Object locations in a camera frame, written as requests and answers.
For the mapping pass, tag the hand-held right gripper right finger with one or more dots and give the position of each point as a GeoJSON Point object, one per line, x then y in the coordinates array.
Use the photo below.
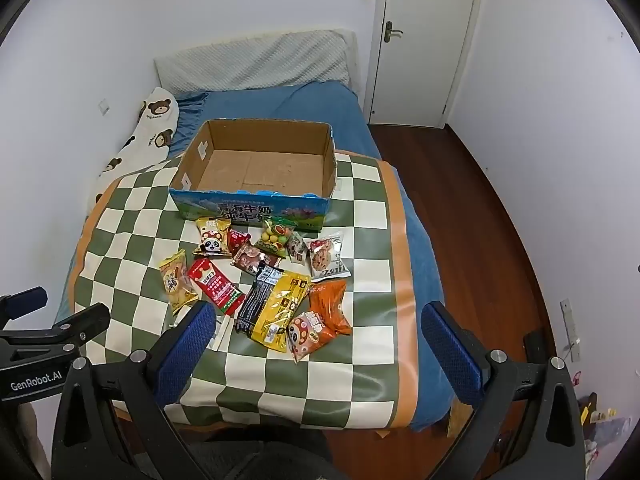
{"type": "Point", "coordinates": [452, 355]}

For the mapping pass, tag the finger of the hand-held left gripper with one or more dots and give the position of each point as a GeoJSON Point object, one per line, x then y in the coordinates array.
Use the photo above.
{"type": "Point", "coordinates": [75, 325]}
{"type": "Point", "coordinates": [25, 302]}

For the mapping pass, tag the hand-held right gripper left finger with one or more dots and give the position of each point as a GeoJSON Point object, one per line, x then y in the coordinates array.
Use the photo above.
{"type": "Point", "coordinates": [187, 342]}

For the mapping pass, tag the small white sachet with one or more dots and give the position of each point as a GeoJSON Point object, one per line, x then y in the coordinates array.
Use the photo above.
{"type": "Point", "coordinates": [224, 332]}

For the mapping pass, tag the yellow cracker packet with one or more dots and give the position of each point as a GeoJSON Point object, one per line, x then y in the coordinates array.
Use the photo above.
{"type": "Point", "coordinates": [176, 282]}

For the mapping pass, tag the red white snack packet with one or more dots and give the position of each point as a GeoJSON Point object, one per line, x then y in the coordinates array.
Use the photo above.
{"type": "Point", "coordinates": [215, 286]}

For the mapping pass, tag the black snack packet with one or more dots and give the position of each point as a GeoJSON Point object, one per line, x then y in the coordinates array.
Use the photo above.
{"type": "Point", "coordinates": [252, 305]}

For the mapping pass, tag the large yellow snack packet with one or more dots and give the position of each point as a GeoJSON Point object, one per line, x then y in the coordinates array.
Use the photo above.
{"type": "Point", "coordinates": [282, 310]}

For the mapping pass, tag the red-brown meat snack packet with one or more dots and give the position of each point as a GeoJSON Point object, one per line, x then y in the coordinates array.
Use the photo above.
{"type": "Point", "coordinates": [250, 259]}

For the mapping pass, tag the yellow panda snack packet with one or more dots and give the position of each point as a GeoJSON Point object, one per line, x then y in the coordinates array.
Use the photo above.
{"type": "Point", "coordinates": [210, 240]}

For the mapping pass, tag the small red snack packet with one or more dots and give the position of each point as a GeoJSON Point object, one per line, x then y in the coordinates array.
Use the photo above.
{"type": "Point", "coordinates": [237, 241]}

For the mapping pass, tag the orange cartoon snack packet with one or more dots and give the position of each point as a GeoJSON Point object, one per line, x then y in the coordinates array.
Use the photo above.
{"type": "Point", "coordinates": [307, 335]}

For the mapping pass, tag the plain orange snack packet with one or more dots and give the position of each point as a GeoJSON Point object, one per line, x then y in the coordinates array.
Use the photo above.
{"type": "Point", "coordinates": [327, 302]}

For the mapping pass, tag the green candy ball packet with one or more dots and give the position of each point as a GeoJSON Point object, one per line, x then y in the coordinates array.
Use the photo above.
{"type": "Point", "coordinates": [274, 236]}

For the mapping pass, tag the small white pink packet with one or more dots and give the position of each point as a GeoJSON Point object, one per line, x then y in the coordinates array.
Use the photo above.
{"type": "Point", "coordinates": [297, 249]}

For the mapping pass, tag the white cookie packet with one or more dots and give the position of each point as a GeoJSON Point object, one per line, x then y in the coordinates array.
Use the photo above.
{"type": "Point", "coordinates": [326, 257]}

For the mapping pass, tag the cardboard box with blue print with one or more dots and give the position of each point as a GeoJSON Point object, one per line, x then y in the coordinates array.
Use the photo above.
{"type": "Point", "coordinates": [260, 170]}

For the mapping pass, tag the green white checkered mat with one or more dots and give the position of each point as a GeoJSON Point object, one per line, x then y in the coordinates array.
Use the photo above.
{"type": "Point", "coordinates": [140, 240]}

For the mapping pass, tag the colourful clutter pile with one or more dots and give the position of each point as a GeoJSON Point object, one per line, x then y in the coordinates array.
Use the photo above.
{"type": "Point", "coordinates": [600, 420]}

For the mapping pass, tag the bear print pillow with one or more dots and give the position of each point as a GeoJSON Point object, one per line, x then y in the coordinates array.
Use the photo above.
{"type": "Point", "coordinates": [155, 125]}

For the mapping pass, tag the bed with blue sheet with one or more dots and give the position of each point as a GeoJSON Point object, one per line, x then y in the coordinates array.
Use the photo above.
{"type": "Point", "coordinates": [280, 102]}

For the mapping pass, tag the grey quilted headboard cover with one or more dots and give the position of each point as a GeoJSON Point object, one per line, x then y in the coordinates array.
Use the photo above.
{"type": "Point", "coordinates": [260, 62]}

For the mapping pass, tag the white door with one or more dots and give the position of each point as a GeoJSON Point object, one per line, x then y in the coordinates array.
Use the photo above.
{"type": "Point", "coordinates": [425, 60]}

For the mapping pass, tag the metal bracket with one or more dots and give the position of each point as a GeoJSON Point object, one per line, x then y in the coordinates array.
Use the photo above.
{"type": "Point", "coordinates": [570, 330]}

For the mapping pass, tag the white wall socket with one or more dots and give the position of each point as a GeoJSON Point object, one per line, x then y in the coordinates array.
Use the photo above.
{"type": "Point", "coordinates": [104, 106]}

